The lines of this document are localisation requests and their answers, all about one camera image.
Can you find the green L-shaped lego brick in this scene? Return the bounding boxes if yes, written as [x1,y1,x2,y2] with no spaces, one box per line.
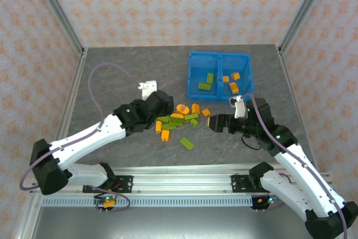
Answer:
[183,114,200,127]

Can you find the grey metal sheet panel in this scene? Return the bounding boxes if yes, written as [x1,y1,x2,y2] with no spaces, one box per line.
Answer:
[30,207,311,239]

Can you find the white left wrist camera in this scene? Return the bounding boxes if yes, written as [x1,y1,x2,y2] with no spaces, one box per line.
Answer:
[138,79,158,101]

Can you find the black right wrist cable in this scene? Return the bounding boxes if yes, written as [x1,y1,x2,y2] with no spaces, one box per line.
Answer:
[241,134,262,151]

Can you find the aluminium table edge rail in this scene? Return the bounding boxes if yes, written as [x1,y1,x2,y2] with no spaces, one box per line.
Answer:
[44,48,89,173]
[276,45,320,172]

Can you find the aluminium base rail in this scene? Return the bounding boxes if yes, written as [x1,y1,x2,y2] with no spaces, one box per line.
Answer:
[29,166,336,196]

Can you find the grey slotted cable duct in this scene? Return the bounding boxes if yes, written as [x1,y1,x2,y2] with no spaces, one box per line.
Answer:
[41,196,254,208]

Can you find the aluminium frame post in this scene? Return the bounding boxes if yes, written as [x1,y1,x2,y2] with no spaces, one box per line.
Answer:
[29,0,86,55]
[278,0,333,54]

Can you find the aluminium lower frame rail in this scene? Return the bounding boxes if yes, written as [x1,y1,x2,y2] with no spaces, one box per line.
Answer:
[15,194,43,239]

